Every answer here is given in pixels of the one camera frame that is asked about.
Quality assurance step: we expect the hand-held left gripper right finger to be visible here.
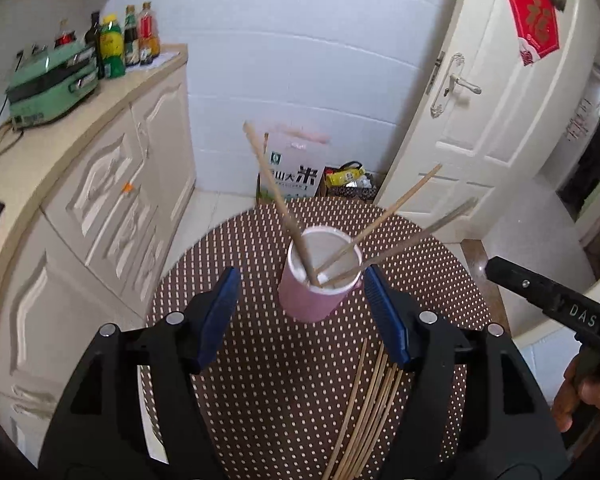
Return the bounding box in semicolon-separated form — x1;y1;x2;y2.
362;264;571;480

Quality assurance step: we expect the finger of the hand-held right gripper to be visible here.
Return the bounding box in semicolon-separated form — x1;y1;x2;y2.
484;256;556;313

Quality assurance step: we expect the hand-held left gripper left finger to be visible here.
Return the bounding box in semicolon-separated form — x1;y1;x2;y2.
39;266;243;480

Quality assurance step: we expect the bunch of wooden chopsticks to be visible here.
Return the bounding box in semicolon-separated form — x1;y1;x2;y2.
322;342;406;480

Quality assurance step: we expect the pink cup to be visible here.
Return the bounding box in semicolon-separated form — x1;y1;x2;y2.
278;226;365;323

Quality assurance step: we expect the light wooden chopstick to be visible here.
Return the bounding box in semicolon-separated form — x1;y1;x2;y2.
324;197;478;283
314;163;443;275
243;121;321;286

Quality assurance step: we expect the person's right hand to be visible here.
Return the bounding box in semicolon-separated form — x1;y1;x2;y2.
552;355;600;433

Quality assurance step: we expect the brown polka dot tablecloth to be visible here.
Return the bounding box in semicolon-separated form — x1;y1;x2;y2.
139;196;496;480

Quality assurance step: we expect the white rice bag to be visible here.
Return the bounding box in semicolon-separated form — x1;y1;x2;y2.
256;122;331;206

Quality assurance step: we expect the white door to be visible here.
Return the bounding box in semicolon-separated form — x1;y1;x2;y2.
375;0;598;241

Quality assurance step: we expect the beige countertop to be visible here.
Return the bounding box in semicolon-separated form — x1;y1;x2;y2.
0;44;188;241

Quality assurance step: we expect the red diamond door decoration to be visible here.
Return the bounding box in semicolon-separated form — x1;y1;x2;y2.
505;0;561;67

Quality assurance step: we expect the yellow green bottle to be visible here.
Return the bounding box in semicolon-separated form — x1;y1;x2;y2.
100;14;127;80

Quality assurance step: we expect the green electric cooker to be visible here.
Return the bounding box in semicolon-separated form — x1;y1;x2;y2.
5;42;102;128

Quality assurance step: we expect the red orange bottle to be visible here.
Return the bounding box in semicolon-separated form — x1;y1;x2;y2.
139;2;161;65

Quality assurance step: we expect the dark bottle green cap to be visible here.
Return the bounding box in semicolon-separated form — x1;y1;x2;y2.
124;5;141;67

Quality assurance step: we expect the red label cola bottle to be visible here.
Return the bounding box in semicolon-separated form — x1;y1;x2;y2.
54;20;78;48

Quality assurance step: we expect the silver door handle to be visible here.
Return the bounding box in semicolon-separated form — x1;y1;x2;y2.
428;51;482;120

